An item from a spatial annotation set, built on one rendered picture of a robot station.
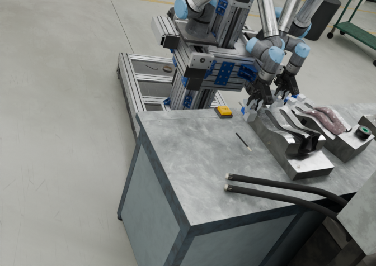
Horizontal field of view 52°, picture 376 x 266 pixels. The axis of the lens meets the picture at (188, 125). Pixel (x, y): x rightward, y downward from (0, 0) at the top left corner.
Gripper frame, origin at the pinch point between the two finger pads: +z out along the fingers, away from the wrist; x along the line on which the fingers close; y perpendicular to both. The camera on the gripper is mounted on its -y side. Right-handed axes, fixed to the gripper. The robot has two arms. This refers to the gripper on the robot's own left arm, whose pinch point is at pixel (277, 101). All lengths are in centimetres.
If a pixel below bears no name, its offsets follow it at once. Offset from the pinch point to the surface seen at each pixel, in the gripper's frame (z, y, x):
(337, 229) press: 14, -76, 11
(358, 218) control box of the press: -23, -91, 42
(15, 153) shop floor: 92, 65, 131
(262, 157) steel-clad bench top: 11.6, -30.8, 25.7
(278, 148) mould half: 5.8, -31.3, 18.8
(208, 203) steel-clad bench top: 12, -52, 69
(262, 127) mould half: 5.6, -15.2, 18.8
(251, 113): -4.0, -14.1, 30.0
